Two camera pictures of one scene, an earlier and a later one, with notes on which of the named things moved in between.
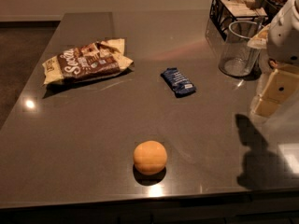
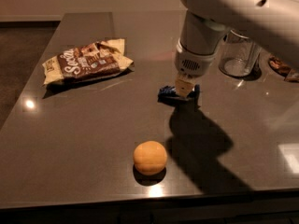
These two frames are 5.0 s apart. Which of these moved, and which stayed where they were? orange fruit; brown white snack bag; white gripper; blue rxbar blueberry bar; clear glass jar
Moved: blue rxbar blueberry bar; white gripper
Stayed: clear glass jar; brown white snack bag; orange fruit
